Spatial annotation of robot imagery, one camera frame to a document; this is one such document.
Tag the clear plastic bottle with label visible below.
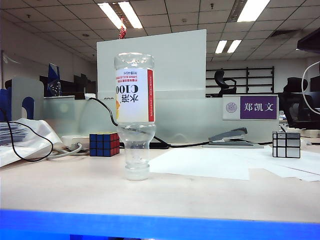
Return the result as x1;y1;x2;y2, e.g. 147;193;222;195
113;51;156;182

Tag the frosted glass desk divider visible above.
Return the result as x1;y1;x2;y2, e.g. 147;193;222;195
42;96;280;144

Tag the white partition board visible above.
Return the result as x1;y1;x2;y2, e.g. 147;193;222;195
96;29;208;100

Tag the colourful Rubik's cube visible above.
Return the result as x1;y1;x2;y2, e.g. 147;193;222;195
89;131;121;158

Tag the white paper sheet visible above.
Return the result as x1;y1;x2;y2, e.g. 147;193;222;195
149;148;251;181
234;146;320;182

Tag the grey stapler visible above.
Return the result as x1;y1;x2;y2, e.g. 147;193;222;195
201;126;265;150

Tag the white power strip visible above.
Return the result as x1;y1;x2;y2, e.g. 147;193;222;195
60;134;91;151

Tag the red hanging ornament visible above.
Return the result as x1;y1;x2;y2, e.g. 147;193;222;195
118;17;128;40

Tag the purple and white name plate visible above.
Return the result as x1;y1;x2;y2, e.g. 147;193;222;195
222;94;280;121

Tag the ceiling light panel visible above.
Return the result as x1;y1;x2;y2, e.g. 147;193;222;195
97;1;144;30
214;39;243;54
236;0;271;23

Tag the black shelf rack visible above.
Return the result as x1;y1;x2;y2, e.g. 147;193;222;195
205;66;275;95

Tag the blue triangular trophy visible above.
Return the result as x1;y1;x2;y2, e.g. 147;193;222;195
46;63;62;97

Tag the white plastic bag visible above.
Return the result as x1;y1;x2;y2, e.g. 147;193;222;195
0;117;63;168

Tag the silver mirror cube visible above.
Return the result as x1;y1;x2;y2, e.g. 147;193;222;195
272;131;302;159

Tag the black mesh office chair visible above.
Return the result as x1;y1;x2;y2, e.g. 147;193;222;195
278;76;320;130

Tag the grey metal bookend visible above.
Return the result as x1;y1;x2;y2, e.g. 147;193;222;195
4;76;45;121

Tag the stack of printed papers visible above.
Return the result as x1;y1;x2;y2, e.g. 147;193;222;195
0;121;29;146

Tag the blue file holder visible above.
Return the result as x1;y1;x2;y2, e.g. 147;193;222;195
0;88;35;122

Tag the thick black cable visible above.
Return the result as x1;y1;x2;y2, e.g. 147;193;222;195
87;96;273;148

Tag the grey power strip cable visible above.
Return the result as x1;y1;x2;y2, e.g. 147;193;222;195
46;142;91;161

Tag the white cable loop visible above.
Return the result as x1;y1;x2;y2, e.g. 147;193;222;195
301;60;320;116

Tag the thin black cable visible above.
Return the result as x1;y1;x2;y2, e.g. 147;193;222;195
0;107;55;163

